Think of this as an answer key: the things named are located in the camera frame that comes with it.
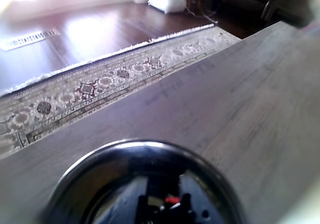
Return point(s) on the steel bowl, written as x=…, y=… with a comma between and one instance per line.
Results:
x=112, y=184

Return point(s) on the dark chair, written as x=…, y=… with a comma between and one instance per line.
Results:
x=287, y=4

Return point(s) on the patterned rug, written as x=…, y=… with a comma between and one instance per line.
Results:
x=100, y=89

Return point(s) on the floor vent grille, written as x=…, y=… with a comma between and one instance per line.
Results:
x=30, y=39

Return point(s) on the white appliance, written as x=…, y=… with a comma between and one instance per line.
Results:
x=167, y=0

